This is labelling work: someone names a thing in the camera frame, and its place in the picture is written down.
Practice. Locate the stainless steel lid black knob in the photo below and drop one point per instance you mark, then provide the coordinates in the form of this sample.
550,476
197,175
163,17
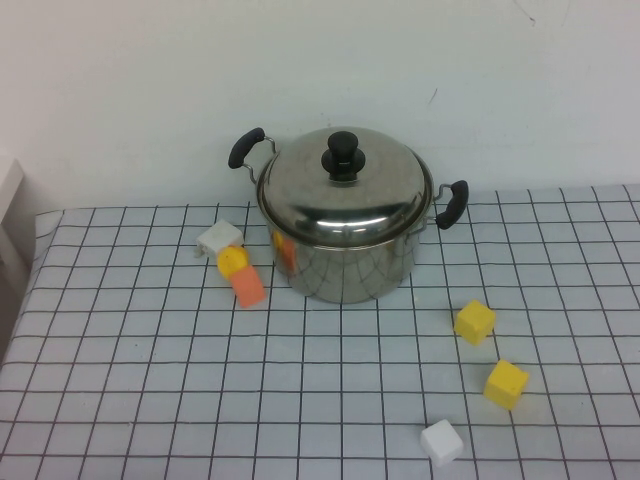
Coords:
345,200

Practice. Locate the white black-checked tablecloth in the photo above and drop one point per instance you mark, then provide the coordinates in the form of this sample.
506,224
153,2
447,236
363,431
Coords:
300,375

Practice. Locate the white block with pegs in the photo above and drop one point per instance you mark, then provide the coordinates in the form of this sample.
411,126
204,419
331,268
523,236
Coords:
217,237

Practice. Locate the pale yellow cube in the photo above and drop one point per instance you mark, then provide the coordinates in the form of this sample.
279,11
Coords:
475,322

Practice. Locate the yellow round block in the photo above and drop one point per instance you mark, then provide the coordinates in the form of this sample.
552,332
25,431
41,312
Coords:
231,260

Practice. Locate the deep yellow cube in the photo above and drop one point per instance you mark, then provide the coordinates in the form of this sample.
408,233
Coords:
506,385

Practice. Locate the plain white cube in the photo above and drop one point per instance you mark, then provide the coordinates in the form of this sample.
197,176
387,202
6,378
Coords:
441,441

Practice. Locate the orange cube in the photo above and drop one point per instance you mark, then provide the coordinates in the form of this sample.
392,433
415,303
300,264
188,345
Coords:
248,289

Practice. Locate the white furniture panel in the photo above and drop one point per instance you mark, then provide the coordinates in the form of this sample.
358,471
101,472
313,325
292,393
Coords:
7,185

